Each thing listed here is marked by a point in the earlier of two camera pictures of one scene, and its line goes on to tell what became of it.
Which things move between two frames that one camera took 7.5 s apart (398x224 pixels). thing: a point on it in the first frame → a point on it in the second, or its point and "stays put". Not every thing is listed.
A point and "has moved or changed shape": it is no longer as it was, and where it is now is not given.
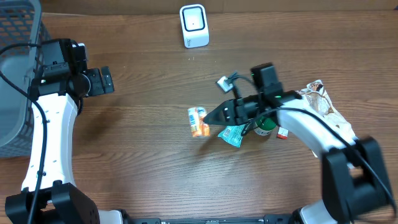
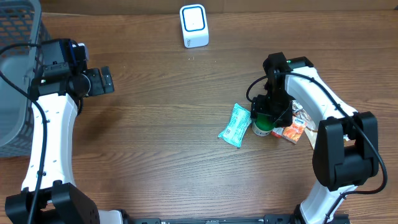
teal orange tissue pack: x=199 y=128 has moved or changed shape
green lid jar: x=264 y=126 stays put
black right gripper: x=236 y=111 → x=270 y=112
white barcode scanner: x=194 y=23 stays put
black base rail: x=265 y=219 stays put
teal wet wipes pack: x=233 y=134 stays put
